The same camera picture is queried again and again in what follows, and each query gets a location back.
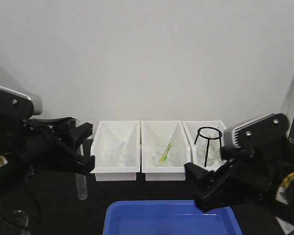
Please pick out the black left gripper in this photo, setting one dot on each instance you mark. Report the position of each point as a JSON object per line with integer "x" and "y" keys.
{"x": 44, "y": 143}

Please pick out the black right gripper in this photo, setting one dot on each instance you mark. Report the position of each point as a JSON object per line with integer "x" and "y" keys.
{"x": 265, "y": 172}

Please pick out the clear glass test tube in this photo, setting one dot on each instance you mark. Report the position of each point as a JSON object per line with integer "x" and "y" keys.
{"x": 81, "y": 186}

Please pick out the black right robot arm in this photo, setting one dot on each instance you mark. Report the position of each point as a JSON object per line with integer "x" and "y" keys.
{"x": 284, "y": 211}

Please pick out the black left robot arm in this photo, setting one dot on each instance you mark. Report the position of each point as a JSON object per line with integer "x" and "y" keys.
{"x": 25, "y": 181}

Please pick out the glass flask in right bin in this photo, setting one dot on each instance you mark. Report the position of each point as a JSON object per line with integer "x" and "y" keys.
{"x": 207, "y": 154}

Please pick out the blue plastic tray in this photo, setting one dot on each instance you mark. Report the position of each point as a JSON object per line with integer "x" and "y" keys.
{"x": 168, "y": 217}

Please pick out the right white storage bin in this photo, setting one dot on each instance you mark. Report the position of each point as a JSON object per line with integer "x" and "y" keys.
{"x": 191, "y": 128}

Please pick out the white storage bin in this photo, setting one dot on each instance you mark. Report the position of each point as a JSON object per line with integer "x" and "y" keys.
{"x": 110, "y": 133}
{"x": 152, "y": 130}
{"x": 191, "y": 128}

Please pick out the yellow green dropper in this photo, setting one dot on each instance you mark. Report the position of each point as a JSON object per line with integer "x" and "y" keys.
{"x": 165, "y": 154}

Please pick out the left white storage bin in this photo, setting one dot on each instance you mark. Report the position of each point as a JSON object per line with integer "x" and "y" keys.
{"x": 110, "y": 133}

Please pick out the middle white storage bin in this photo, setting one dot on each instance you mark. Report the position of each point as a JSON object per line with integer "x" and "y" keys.
{"x": 152, "y": 130}

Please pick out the glassware in left bin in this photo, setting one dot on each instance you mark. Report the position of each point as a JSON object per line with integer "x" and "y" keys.
{"x": 121, "y": 155}

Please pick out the glass beaker in middle bin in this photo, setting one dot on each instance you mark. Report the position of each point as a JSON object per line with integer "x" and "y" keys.
{"x": 159, "y": 148}

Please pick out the clear glass beaker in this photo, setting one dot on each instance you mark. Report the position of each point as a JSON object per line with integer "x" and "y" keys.
{"x": 14, "y": 223}

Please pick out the black wire tripod stand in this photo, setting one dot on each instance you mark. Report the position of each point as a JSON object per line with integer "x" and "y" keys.
{"x": 208, "y": 143}

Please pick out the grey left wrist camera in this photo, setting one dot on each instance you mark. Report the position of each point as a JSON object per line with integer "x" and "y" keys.
{"x": 19, "y": 105}

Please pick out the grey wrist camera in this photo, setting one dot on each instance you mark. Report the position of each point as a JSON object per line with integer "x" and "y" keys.
{"x": 256, "y": 131}
{"x": 19, "y": 105}

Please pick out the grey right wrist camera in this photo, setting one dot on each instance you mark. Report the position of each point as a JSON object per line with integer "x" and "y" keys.
{"x": 256, "y": 131}

